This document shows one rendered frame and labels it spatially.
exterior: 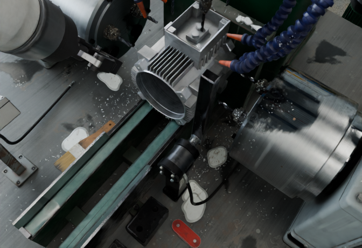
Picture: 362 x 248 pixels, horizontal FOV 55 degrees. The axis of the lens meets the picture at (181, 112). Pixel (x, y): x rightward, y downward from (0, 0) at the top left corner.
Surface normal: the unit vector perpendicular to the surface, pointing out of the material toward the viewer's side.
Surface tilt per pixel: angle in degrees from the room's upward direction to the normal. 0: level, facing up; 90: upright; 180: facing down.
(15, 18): 91
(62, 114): 0
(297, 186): 77
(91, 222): 0
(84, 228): 0
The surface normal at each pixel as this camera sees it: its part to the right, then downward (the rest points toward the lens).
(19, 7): 0.96, 0.19
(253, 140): -0.49, 0.32
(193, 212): 0.04, -0.49
